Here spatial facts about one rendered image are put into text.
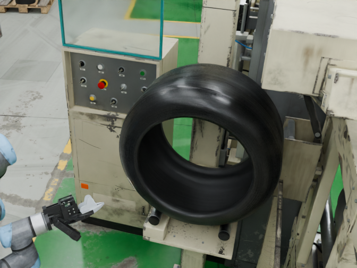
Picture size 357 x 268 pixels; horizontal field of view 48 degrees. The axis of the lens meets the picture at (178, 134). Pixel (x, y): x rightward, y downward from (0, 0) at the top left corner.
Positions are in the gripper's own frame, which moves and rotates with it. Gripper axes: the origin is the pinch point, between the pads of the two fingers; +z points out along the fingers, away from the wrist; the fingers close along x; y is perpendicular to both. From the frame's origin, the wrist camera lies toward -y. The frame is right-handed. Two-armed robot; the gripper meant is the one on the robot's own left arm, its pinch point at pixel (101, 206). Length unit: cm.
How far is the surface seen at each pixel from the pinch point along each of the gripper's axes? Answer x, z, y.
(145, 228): 2.7, 14.4, -17.2
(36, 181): 181, -20, -35
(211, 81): -25, 43, 38
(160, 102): -19.3, 25.3, 34.6
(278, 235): -34, 51, -20
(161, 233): -1.1, 19.5, -19.7
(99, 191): 106, 15, -33
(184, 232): 1.1, 29.6, -24.9
